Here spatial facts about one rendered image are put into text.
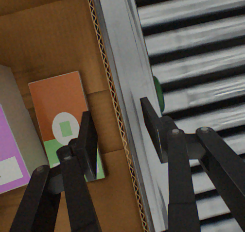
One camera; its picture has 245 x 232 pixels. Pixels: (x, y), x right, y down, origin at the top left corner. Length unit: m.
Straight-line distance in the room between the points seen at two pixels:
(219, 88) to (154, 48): 0.16
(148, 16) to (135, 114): 0.24
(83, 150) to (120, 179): 0.20
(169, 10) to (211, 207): 0.44
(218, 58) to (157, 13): 0.16
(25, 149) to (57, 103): 0.08
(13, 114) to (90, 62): 0.13
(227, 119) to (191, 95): 0.10
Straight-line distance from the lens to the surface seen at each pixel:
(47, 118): 0.33
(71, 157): 0.16
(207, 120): 0.51
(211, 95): 0.51
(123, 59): 0.33
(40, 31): 0.36
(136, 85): 0.33
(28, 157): 0.31
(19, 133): 0.31
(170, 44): 0.49
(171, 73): 0.48
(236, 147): 0.54
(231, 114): 0.53
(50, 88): 0.33
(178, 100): 0.48
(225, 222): 0.61
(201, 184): 0.53
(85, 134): 0.18
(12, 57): 0.37
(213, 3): 0.55
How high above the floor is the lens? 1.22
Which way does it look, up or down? 87 degrees down
